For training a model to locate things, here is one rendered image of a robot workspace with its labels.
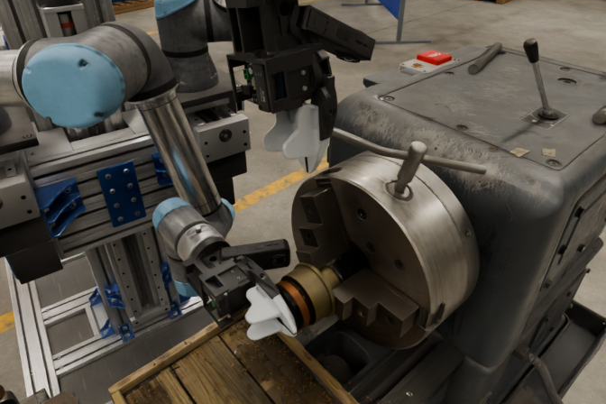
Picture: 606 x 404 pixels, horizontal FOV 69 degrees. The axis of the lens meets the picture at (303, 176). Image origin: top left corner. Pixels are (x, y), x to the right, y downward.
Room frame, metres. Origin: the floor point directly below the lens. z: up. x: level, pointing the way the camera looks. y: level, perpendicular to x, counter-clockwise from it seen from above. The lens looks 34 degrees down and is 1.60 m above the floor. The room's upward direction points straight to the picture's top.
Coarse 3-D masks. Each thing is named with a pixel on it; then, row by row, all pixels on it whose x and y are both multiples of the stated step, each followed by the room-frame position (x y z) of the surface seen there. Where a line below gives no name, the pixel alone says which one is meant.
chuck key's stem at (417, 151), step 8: (416, 144) 0.51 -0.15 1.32; (424, 144) 0.51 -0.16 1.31; (408, 152) 0.51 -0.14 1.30; (416, 152) 0.50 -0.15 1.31; (424, 152) 0.50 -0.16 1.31; (408, 160) 0.50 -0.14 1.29; (416, 160) 0.50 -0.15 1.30; (400, 168) 0.51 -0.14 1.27; (408, 168) 0.50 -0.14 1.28; (416, 168) 0.50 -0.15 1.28; (400, 176) 0.51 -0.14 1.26; (408, 176) 0.50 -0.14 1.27; (400, 184) 0.51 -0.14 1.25; (400, 192) 0.52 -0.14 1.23
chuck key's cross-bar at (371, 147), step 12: (336, 132) 0.51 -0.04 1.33; (360, 144) 0.51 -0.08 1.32; (372, 144) 0.51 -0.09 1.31; (384, 156) 0.51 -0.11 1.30; (396, 156) 0.50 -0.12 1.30; (408, 156) 0.50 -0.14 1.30; (432, 156) 0.51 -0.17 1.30; (456, 168) 0.50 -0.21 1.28; (468, 168) 0.50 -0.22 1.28; (480, 168) 0.50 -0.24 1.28
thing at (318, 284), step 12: (300, 264) 0.49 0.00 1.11; (288, 276) 0.46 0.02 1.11; (300, 276) 0.46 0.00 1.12; (312, 276) 0.46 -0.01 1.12; (324, 276) 0.47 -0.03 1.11; (336, 276) 0.48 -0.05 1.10; (288, 288) 0.44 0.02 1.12; (300, 288) 0.44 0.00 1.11; (312, 288) 0.44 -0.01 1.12; (324, 288) 0.45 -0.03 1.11; (288, 300) 0.42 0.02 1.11; (300, 300) 0.42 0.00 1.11; (312, 300) 0.43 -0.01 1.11; (324, 300) 0.43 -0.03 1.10; (300, 312) 0.41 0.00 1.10; (312, 312) 0.42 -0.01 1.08; (324, 312) 0.43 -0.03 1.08; (300, 324) 0.40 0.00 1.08; (312, 324) 0.42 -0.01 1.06
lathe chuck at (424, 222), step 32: (352, 160) 0.63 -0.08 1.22; (384, 160) 0.60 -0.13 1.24; (352, 192) 0.53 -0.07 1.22; (384, 192) 0.51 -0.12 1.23; (416, 192) 0.52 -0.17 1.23; (352, 224) 0.53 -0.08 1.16; (384, 224) 0.48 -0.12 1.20; (416, 224) 0.47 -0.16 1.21; (448, 224) 0.49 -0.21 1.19; (352, 256) 0.58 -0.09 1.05; (384, 256) 0.48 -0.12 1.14; (416, 256) 0.44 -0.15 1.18; (448, 256) 0.46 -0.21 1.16; (416, 288) 0.43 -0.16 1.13; (448, 288) 0.44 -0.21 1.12; (352, 320) 0.51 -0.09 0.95
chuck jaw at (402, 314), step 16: (368, 272) 0.49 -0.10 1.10; (336, 288) 0.46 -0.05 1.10; (352, 288) 0.46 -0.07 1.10; (368, 288) 0.46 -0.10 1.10; (384, 288) 0.46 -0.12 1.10; (336, 304) 0.44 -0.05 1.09; (352, 304) 0.44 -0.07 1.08; (368, 304) 0.42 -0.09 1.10; (384, 304) 0.42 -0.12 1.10; (400, 304) 0.43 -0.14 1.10; (416, 304) 0.43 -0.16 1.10; (368, 320) 0.42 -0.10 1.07; (384, 320) 0.42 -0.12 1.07; (400, 320) 0.40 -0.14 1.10; (416, 320) 0.42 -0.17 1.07; (432, 320) 0.42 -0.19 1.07; (400, 336) 0.40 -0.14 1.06
